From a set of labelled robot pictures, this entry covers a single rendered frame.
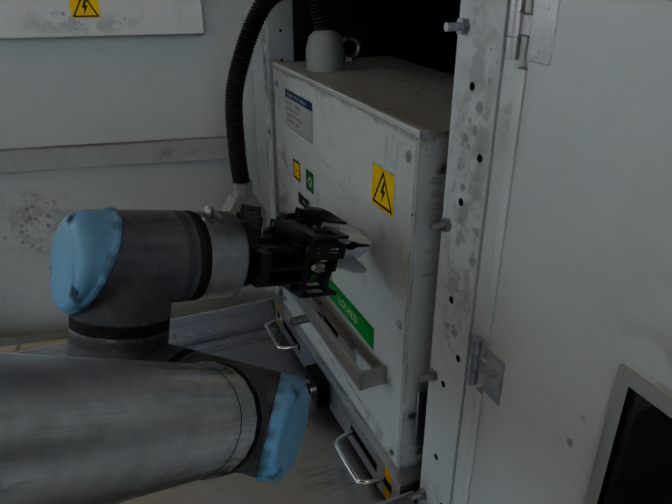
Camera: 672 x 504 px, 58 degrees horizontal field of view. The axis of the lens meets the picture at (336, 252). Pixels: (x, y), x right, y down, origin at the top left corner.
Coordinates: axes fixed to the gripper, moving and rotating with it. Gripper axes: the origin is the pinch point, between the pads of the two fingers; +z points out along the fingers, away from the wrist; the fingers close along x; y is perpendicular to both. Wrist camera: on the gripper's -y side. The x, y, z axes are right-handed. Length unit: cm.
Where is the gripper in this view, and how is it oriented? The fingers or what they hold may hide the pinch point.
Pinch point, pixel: (358, 242)
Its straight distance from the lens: 78.0
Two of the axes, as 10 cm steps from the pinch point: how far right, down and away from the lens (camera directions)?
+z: 7.6, -0.3, 6.5
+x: 2.0, -9.4, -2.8
